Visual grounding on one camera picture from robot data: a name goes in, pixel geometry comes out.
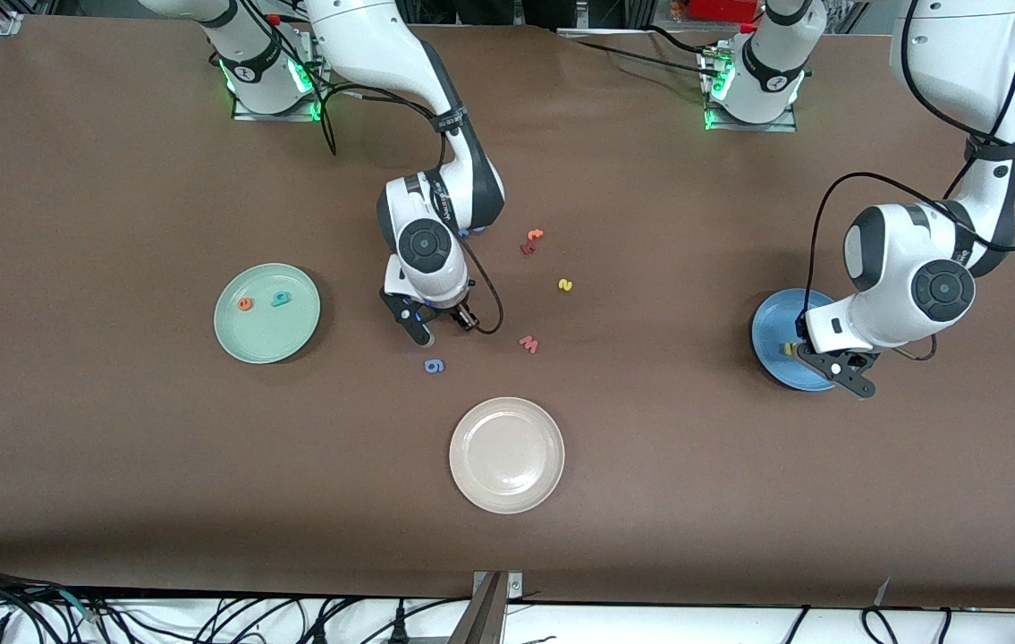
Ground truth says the blue round plate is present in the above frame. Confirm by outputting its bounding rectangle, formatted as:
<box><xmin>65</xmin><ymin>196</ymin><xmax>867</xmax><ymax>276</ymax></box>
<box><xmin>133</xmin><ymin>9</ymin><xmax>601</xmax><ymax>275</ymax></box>
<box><xmin>750</xmin><ymin>287</ymin><xmax>837</xmax><ymax>393</ymax></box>

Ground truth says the beige round plate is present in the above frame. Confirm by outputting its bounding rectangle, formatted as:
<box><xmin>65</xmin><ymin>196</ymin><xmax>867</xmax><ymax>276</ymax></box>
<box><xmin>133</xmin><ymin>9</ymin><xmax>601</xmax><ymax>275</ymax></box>
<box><xmin>449</xmin><ymin>396</ymin><xmax>566</xmax><ymax>515</ymax></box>

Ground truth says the green round plate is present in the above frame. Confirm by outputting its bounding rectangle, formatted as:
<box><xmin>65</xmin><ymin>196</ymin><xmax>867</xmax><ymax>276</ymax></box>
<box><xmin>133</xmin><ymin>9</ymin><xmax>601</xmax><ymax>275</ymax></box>
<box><xmin>214</xmin><ymin>262</ymin><xmax>322</xmax><ymax>365</ymax></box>

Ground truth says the red box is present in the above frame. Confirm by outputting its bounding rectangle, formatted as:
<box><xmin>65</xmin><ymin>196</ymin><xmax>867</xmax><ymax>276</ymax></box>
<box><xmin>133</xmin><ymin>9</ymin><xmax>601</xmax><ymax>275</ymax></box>
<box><xmin>686</xmin><ymin>0</ymin><xmax>758</xmax><ymax>23</ymax></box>

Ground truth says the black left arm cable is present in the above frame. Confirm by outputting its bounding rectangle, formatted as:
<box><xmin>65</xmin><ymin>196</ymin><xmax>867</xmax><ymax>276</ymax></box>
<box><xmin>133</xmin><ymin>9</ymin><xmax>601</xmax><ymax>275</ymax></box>
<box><xmin>802</xmin><ymin>0</ymin><xmax>1015</xmax><ymax>318</ymax></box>

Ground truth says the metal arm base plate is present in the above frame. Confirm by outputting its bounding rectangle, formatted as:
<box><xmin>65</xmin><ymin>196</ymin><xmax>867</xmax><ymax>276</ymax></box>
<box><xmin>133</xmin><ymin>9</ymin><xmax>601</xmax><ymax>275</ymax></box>
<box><xmin>233</xmin><ymin>36</ymin><xmax>329</xmax><ymax>122</ymax></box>
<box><xmin>699</xmin><ymin>40</ymin><xmax>799</xmax><ymax>133</ymax></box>

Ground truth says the black looped floor cable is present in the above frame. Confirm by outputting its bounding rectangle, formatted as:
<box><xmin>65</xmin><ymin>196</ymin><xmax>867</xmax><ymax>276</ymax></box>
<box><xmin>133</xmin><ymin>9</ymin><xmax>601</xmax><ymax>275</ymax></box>
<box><xmin>860</xmin><ymin>605</ymin><xmax>900</xmax><ymax>644</ymax></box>

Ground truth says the aluminium post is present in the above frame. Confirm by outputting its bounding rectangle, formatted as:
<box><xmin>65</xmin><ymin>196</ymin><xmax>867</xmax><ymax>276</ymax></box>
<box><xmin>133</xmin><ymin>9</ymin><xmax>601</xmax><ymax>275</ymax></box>
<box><xmin>449</xmin><ymin>571</ymin><xmax>524</xmax><ymax>644</ymax></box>

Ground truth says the thin black table cable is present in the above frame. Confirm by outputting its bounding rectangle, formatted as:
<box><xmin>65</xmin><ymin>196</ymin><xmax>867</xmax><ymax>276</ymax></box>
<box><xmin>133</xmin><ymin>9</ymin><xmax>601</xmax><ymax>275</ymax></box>
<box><xmin>556</xmin><ymin>25</ymin><xmax>715</xmax><ymax>77</ymax></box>

